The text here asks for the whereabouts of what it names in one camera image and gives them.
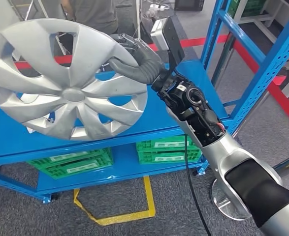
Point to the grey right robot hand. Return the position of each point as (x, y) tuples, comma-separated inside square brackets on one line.
[(141, 53)]

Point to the silver wheel hubcap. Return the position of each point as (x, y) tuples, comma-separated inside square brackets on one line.
[(73, 94)]

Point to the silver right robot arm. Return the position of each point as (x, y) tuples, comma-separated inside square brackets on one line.
[(233, 156)]

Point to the blue metal shelf rack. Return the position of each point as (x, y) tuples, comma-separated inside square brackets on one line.
[(159, 120)]

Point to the white power strip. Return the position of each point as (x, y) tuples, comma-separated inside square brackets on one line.
[(159, 6)]

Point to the person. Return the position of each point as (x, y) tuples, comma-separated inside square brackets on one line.
[(94, 16)]

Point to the black microwave oven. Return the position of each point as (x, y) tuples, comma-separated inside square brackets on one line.
[(188, 5)]

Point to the green plastic crate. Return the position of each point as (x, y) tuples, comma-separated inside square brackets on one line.
[(73, 163), (166, 150)]

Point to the green crate stack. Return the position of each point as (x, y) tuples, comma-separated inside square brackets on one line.
[(252, 6)]

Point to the white plastic mirror cover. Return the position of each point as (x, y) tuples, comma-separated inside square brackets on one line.
[(30, 130)]

